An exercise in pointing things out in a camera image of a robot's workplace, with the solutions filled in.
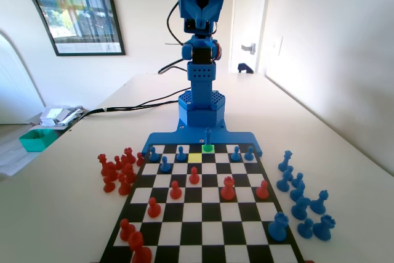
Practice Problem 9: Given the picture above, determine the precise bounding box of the blue king chess piece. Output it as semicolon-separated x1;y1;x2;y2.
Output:
203;127;215;153

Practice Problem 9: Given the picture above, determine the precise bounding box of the red rook chess piece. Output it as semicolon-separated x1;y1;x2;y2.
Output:
124;147;137;165
220;176;236;201

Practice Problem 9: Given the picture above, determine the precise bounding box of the red queen chess piece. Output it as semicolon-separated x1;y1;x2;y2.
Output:
97;153;109;175

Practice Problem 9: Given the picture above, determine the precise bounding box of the red knight chess piece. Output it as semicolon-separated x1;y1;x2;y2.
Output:
123;163;137;184
102;161;119;182

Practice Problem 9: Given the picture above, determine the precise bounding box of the blue bishop chess piece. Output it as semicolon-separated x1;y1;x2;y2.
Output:
289;179;307;202
276;166;295;193

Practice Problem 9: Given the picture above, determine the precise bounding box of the blue plastic chess rook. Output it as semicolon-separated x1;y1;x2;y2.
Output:
267;212;290;243
312;214;337;242

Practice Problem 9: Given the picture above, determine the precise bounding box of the red king chess piece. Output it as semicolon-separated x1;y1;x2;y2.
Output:
127;231;153;263

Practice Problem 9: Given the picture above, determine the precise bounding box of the white door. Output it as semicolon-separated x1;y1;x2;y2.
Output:
229;0;271;75

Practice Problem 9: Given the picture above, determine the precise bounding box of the blue table clamp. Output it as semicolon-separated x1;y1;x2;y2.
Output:
237;62;255;75

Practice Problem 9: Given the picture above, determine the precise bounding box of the black framed map poster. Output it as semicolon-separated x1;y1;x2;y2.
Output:
0;0;126;57

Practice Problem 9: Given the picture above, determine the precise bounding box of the blue board mounting plate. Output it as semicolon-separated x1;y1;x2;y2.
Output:
144;119;264;158

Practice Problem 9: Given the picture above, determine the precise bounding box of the white arched board black rim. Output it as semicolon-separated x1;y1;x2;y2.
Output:
0;0;59;125

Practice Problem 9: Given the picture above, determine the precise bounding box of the black and white chessboard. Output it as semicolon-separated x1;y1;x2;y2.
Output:
98;142;305;263

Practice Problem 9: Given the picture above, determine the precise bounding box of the green plastic box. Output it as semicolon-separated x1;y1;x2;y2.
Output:
18;129;58;153

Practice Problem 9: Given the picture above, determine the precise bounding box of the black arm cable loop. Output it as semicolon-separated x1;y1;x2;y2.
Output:
166;0;185;47

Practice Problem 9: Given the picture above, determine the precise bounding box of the silver door handle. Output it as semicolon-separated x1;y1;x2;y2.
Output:
241;42;257;56

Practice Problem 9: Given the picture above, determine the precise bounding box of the black table cable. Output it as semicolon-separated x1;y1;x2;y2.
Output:
79;89;193;119
79;100;181;121

